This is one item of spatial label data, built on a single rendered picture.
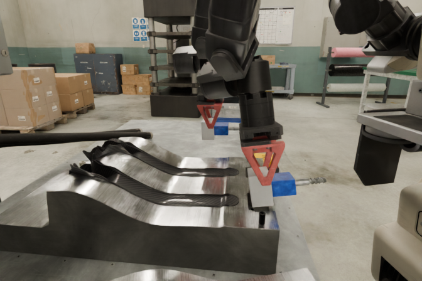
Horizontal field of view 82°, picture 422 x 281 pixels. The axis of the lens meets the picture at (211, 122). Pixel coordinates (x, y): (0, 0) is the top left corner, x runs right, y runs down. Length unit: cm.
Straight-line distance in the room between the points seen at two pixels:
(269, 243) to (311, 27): 669
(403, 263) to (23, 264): 67
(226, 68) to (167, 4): 408
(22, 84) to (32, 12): 538
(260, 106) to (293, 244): 28
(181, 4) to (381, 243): 410
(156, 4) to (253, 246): 426
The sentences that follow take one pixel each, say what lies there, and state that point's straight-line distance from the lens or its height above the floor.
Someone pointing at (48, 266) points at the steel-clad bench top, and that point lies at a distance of 55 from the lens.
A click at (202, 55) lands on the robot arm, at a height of 114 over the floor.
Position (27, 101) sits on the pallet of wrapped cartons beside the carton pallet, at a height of 50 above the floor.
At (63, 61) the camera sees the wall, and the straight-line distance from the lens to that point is 877.
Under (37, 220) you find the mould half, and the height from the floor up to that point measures 86.
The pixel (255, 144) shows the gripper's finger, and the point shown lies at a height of 101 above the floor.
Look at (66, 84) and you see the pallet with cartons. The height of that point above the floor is 62.
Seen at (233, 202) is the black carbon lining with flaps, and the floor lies 89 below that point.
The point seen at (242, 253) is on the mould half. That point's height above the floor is 84.
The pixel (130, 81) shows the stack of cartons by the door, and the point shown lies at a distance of 721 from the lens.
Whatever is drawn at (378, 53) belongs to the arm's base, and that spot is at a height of 115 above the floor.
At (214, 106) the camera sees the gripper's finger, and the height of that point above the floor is 101.
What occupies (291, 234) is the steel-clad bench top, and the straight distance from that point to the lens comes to 55.
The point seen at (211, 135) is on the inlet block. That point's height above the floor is 92.
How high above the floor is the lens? 115
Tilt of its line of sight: 16 degrees down
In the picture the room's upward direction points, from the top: straight up
